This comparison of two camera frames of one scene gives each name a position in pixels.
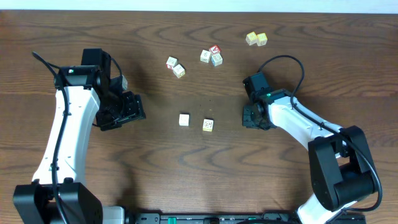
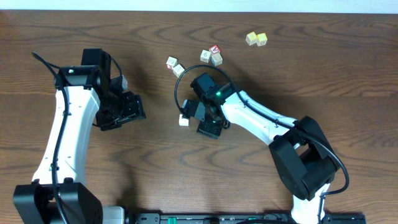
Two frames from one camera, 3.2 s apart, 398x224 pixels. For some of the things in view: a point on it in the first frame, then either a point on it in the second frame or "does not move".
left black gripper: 134,109 does not move
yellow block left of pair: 252,38 does not move
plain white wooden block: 184,119 does not move
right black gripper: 247,121 -> 206,129
